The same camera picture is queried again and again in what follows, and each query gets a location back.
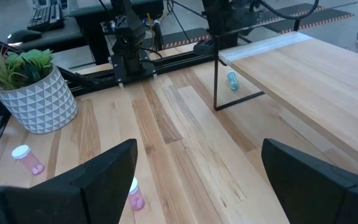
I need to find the hazard striped floor mat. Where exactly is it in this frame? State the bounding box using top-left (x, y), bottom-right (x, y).
top-left (264, 2), bottom-right (356, 34)
top-left (163, 27), bottom-right (213, 49)

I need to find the wooden shelf with black legs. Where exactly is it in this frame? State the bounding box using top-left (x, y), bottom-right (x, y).
top-left (213, 18), bottom-right (358, 183)

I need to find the dark grey desk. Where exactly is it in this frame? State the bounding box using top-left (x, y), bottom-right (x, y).
top-left (6, 0), bottom-right (167, 66)

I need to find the black keyboard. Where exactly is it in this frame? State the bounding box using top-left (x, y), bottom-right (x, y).
top-left (26, 2), bottom-right (65, 32)

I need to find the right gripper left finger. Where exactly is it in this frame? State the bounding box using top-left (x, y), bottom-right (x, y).
top-left (31, 139), bottom-right (139, 224)

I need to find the green plant in white pot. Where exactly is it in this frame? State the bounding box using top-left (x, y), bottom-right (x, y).
top-left (0, 45), bottom-right (79, 134)

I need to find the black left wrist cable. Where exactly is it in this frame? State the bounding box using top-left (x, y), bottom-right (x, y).
top-left (256, 0), bottom-right (320, 21)

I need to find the black computer mouse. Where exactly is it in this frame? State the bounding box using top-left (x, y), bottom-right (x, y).
top-left (6, 29), bottom-right (42, 45)

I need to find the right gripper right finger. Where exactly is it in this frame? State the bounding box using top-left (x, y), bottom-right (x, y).
top-left (261, 138), bottom-right (358, 224)

